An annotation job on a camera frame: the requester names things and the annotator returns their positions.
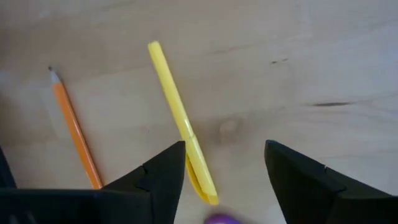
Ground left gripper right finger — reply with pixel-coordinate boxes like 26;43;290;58
264;139;398;224

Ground yellow highlighter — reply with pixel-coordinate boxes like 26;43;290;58
147;40;220;207

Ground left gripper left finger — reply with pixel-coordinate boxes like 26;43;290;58
0;140;187;224

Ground purple scissors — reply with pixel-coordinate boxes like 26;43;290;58
203;213;244;224

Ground orange pencil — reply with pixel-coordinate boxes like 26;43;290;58
47;65;104;190

